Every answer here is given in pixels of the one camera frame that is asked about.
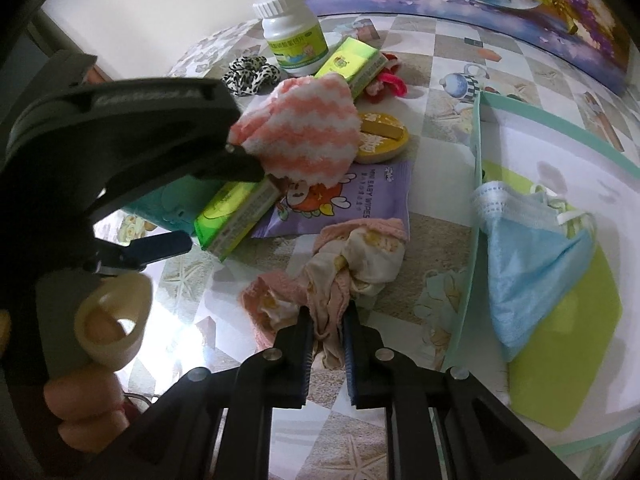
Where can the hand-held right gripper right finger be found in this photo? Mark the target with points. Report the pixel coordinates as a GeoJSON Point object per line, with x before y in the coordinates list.
{"type": "Point", "coordinates": [349, 360]}

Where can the pink white striped fluffy cloth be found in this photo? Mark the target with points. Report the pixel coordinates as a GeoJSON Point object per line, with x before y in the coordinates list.
{"type": "Point", "coordinates": [300, 125]}

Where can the white box with teal rim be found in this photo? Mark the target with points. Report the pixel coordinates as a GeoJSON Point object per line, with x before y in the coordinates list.
{"type": "Point", "coordinates": [540, 145]}

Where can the purple baby wipes packet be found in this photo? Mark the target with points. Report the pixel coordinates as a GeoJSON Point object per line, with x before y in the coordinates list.
{"type": "Point", "coordinates": [350, 195]}

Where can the checked printed tablecloth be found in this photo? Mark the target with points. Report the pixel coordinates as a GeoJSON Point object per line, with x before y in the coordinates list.
{"type": "Point", "coordinates": [440, 60]}

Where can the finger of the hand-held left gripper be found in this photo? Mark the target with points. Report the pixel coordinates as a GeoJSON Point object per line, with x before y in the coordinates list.
{"type": "Point", "coordinates": [165, 245]}
{"type": "Point", "coordinates": [245, 167]}

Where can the person's left hand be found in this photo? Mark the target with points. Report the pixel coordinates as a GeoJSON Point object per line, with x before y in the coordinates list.
{"type": "Point", "coordinates": [85, 400]}

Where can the red pink pipe cleaner bundle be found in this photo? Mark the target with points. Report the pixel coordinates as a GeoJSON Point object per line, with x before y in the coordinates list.
{"type": "Point", "coordinates": [387, 82]}

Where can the green tissue packet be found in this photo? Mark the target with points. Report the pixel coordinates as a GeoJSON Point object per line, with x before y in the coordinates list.
{"type": "Point", "coordinates": [225, 220]}
{"type": "Point", "coordinates": [350, 62]}

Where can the teal packet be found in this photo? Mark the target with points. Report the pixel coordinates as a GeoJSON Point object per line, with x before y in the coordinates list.
{"type": "Point", "coordinates": [170, 205]}

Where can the leopard print scrunchie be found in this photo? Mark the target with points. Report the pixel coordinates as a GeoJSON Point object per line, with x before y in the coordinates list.
{"type": "Point", "coordinates": [245, 77]}

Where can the yellow round box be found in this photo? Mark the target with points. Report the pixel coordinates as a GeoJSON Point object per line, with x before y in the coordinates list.
{"type": "Point", "coordinates": [385, 145]}

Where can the white pill bottle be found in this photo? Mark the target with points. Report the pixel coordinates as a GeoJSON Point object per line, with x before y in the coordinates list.
{"type": "Point", "coordinates": [285, 35]}

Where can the pink cream cloth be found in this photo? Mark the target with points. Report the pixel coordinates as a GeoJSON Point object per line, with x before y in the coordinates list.
{"type": "Point", "coordinates": [370, 255]}

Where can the light green sheet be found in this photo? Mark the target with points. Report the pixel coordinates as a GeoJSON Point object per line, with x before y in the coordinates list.
{"type": "Point", "coordinates": [565, 360]}

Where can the blue face mask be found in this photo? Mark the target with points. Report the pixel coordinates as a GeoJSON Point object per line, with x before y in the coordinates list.
{"type": "Point", "coordinates": [530, 270]}

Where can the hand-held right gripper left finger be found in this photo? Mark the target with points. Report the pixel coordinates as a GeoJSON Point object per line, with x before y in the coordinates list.
{"type": "Point", "coordinates": [304, 360]}

